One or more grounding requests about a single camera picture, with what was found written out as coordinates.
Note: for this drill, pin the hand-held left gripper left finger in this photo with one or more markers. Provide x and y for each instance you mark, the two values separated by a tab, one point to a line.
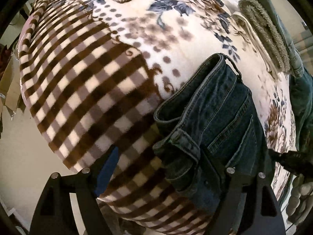
107	171

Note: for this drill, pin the grey fuzzy pants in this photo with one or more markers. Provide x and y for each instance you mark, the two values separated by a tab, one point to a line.
266	34

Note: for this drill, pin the grey-blue jeans pants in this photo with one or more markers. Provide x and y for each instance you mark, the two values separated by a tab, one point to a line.
292	51

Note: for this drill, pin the floral checkered bed blanket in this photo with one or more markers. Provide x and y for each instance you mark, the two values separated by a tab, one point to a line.
97	78

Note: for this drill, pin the cream pants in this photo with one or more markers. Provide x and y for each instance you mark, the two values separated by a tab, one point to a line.
251	36

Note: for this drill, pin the dark green plush blanket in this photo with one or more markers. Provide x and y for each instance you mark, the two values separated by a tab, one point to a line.
302	102

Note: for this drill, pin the person's right hand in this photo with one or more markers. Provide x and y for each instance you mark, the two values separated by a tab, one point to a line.
302	195

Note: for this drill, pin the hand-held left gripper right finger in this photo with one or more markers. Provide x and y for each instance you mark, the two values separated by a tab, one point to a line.
235	184

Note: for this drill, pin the dark blue jeans pants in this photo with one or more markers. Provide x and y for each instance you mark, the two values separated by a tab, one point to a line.
220	115

